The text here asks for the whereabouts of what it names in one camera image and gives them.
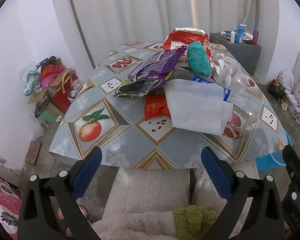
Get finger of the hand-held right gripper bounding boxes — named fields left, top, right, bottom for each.
left=282, top=144, right=300, bottom=240

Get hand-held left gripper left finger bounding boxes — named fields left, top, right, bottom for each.
left=17, top=146, right=103, bottom=240

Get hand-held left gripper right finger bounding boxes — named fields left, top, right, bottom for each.
left=201, top=146, right=285, bottom=240

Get blue plastic bin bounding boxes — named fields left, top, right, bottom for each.
left=255, top=131, right=293, bottom=173

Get white translucent plastic bag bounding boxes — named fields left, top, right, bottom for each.
left=165, top=79, right=234, bottom=136

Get blue and white packet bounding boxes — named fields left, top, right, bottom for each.
left=192, top=76, right=232, bottom=102

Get dark foil packet yellow edge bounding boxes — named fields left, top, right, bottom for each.
left=114, top=76, right=167, bottom=98

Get large red and white bag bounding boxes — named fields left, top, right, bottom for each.
left=163, top=27, right=212, bottom=60

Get person's bare foot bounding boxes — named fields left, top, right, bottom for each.
left=57, top=205, right=89, bottom=238

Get green fluffy cloth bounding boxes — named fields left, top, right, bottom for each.
left=172, top=205, right=220, bottom=240

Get white fluffy pants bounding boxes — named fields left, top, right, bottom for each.
left=91, top=166, right=259, bottom=240

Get green box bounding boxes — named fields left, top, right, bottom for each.
left=36, top=102, right=63, bottom=123

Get floor clutter pile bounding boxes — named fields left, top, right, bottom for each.
left=281, top=87, right=300, bottom=135

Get red paper bag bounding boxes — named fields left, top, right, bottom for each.
left=52, top=70, right=78, bottom=113

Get clear plastic bag with pads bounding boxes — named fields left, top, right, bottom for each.
left=216, top=62, right=259, bottom=140

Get red orange snack packet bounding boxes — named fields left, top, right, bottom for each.
left=144, top=94, right=172, bottom=121

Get pink floral mat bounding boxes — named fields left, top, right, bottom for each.
left=0, top=174, right=23, bottom=240

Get cardboard box of clothes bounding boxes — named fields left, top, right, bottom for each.
left=24, top=56, right=74, bottom=104

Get dark box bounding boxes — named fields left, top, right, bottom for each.
left=269, top=79, right=287, bottom=98

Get white plastic shopping bag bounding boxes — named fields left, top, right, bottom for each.
left=277, top=67, right=295, bottom=93

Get teal yarn ball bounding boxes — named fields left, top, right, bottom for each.
left=186, top=42, right=212, bottom=77

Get purple snack packet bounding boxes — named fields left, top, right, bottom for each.
left=127, top=45, right=188, bottom=82

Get grey cabinet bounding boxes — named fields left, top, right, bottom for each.
left=209, top=32, right=262, bottom=74

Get blue bottle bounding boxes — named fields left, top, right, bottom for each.
left=236, top=24, right=247, bottom=44

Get wooden pole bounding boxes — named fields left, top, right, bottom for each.
left=66, top=0, right=95, bottom=69

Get white curtain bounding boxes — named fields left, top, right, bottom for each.
left=49, top=0, right=278, bottom=68

